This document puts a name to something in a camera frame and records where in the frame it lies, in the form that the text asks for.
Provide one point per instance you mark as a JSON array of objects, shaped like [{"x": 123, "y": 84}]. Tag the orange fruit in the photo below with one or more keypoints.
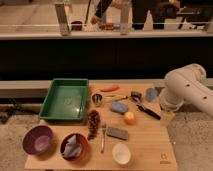
[{"x": 129, "y": 118}]

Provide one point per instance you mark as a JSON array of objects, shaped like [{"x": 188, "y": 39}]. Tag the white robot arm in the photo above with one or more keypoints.
[{"x": 185, "y": 85}]

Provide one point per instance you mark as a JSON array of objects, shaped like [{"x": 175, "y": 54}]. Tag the orange carrot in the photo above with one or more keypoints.
[{"x": 110, "y": 88}]

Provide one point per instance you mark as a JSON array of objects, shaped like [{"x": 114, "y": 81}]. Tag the white small bowl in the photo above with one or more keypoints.
[{"x": 121, "y": 154}]

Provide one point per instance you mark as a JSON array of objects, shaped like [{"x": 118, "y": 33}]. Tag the grey crumpled cloth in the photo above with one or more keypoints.
[{"x": 72, "y": 148}]

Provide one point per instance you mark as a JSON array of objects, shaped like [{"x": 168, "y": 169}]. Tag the dark red cup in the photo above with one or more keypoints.
[{"x": 76, "y": 25}]

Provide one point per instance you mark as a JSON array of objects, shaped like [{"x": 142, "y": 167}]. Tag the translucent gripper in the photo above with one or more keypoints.
[{"x": 166, "y": 117}]

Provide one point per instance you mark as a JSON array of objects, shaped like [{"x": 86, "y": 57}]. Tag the metal measuring cup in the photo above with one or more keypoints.
[{"x": 99, "y": 99}]

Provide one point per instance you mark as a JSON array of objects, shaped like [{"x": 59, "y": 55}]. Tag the blue sponge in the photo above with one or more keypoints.
[{"x": 118, "y": 107}]

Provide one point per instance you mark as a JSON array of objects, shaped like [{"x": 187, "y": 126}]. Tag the grey sponge block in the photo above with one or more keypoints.
[{"x": 117, "y": 133}]

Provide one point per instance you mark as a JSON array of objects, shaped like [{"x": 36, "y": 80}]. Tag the grey metal post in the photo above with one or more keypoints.
[
  {"x": 62, "y": 19},
  {"x": 124, "y": 17}
]

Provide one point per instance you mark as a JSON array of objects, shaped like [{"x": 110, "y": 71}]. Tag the purple bowl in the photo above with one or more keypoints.
[{"x": 37, "y": 140}]

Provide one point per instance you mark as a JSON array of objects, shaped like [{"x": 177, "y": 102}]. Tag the green plastic tray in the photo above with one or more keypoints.
[{"x": 65, "y": 101}]

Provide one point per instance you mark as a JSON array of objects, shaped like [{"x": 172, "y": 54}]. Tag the metal fork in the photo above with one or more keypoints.
[{"x": 103, "y": 138}]

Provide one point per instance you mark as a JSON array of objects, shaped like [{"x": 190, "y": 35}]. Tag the person in dark clothes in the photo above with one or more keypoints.
[{"x": 140, "y": 8}]

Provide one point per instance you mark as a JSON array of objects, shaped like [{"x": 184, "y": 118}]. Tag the red bowl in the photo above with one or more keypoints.
[{"x": 82, "y": 140}]

